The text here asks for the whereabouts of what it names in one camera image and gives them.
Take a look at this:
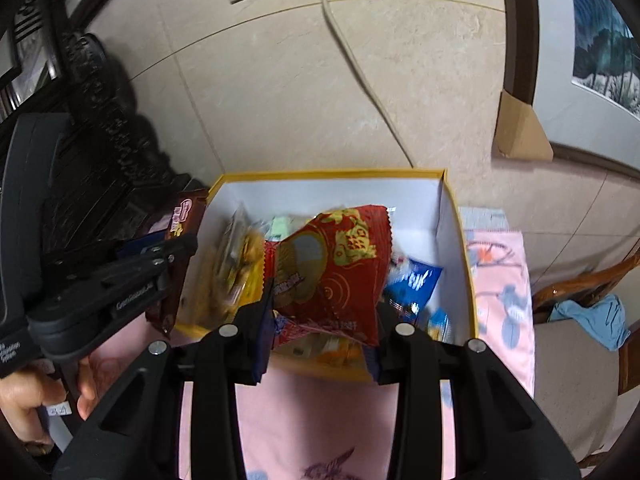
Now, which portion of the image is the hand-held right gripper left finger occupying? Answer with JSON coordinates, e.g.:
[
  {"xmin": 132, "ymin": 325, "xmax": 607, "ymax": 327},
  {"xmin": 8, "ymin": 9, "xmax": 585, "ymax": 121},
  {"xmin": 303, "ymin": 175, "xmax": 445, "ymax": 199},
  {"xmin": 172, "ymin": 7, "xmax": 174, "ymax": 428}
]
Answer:
[{"xmin": 52, "ymin": 300, "xmax": 274, "ymax": 480}]

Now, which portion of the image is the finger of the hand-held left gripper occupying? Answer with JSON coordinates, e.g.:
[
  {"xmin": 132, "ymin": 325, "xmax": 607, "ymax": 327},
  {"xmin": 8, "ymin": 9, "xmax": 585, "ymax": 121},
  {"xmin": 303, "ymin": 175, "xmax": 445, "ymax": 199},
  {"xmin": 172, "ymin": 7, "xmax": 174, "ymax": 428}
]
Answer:
[
  {"xmin": 47, "ymin": 234, "xmax": 199, "ymax": 306},
  {"xmin": 117, "ymin": 232, "xmax": 169, "ymax": 261}
]

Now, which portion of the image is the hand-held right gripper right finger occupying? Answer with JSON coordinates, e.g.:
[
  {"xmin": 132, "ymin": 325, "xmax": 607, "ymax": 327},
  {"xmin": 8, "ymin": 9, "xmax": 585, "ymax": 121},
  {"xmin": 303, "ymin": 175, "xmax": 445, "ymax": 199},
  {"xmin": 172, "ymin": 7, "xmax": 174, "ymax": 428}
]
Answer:
[{"xmin": 364, "ymin": 304, "xmax": 582, "ymax": 480}]

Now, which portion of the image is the brown chocolate bar packet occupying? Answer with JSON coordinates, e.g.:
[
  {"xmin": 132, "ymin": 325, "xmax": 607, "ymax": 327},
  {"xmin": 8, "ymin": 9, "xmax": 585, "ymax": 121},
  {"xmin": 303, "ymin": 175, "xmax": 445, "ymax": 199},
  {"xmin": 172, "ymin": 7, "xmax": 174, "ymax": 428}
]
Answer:
[{"xmin": 145, "ymin": 189, "xmax": 210, "ymax": 337}]

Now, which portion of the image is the orange cracker packet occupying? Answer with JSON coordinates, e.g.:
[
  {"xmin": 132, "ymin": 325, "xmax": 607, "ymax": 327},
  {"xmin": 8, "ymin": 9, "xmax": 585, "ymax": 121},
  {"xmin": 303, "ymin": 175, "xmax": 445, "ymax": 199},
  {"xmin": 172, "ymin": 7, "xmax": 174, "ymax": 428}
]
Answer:
[{"xmin": 215, "ymin": 205, "xmax": 267, "ymax": 322}]

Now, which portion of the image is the blue cookie packet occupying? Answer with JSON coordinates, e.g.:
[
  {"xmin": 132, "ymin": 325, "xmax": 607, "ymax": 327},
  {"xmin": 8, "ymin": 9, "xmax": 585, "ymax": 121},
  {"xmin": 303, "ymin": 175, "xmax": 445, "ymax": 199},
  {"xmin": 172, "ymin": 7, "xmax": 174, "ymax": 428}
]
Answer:
[{"xmin": 382, "ymin": 256, "xmax": 445, "ymax": 321}]

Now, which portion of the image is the red gold-print snack packet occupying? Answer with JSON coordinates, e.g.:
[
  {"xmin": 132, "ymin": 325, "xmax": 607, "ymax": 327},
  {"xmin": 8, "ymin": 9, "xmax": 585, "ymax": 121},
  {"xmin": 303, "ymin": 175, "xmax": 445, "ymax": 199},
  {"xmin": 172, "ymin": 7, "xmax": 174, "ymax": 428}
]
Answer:
[{"xmin": 262, "ymin": 204, "xmax": 396, "ymax": 348}]

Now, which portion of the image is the light green snack packet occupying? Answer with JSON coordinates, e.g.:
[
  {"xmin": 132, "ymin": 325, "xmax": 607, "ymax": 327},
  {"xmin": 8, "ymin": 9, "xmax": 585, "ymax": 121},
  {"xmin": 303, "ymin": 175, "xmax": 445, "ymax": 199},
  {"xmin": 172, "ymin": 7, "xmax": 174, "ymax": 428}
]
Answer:
[{"xmin": 265, "ymin": 215, "xmax": 302, "ymax": 242}]

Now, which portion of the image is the yellow cardboard box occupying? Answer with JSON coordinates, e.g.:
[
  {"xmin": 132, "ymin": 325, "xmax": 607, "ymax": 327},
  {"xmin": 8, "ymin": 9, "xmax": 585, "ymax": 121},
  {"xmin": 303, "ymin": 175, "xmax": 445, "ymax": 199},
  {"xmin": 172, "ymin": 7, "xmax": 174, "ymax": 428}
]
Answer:
[{"xmin": 172, "ymin": 167, "xmax": 481, "ymax": 383}]

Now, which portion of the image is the person's left hand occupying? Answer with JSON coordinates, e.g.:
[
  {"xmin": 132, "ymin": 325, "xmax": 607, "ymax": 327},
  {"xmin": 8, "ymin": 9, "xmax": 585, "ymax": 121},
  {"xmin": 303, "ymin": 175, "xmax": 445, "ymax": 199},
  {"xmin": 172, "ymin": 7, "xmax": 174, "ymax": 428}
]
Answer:
[{"xmin": 0, "ymin": 355, "xmax": 102, "ymax": 457}]

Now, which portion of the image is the dark carved wooden bench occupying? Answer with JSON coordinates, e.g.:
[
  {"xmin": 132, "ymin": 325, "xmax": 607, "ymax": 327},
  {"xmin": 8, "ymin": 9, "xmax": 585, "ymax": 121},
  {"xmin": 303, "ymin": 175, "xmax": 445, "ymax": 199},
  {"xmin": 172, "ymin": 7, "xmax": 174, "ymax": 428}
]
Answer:
[{"xmin": 0, "ymin": 0, "xmax": 211, "ymax": 271}]

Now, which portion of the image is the pink floral tablecloth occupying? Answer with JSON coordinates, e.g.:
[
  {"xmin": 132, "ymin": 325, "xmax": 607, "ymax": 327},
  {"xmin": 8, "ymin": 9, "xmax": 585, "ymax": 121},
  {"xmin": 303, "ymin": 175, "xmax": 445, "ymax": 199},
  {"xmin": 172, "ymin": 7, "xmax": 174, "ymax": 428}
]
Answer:
[{"xmin": 90, "ymin": 205, "xmax": 536, "ymax": 480}]

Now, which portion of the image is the wooden chair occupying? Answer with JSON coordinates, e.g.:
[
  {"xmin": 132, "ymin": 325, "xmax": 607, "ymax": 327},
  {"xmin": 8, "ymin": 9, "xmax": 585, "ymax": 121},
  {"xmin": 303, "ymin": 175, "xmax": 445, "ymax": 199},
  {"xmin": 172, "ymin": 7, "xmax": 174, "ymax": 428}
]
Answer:
[{"xmin": 529, "ymin": 250, "xmax": 640, "ymax": 470}]

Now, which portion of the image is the blue cloth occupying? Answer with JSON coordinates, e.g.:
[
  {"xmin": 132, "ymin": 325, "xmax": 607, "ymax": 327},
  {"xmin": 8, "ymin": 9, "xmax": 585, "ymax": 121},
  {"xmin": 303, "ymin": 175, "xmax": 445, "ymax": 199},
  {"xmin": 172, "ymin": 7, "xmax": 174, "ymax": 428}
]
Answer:
[{"xmin": 549, "ymin": 294, "xmax": 632, "ymax": 352}]

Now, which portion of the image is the cardboard corner protector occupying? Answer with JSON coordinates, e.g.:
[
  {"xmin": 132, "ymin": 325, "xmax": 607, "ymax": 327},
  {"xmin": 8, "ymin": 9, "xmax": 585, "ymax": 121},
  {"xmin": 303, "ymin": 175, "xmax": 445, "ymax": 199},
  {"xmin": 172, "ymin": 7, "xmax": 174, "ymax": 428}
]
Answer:
[{"xmin": 491, "ymin": 91, "xmax": 555, "ymax": 162}]

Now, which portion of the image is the framed lotus painting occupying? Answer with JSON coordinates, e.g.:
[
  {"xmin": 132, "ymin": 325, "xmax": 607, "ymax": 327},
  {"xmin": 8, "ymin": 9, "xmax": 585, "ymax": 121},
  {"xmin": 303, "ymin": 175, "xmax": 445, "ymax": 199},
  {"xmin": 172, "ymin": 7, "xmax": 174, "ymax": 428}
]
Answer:
[{"xmin": 500, "ymin": 0, "xmax": 640, "ymax": 181}]

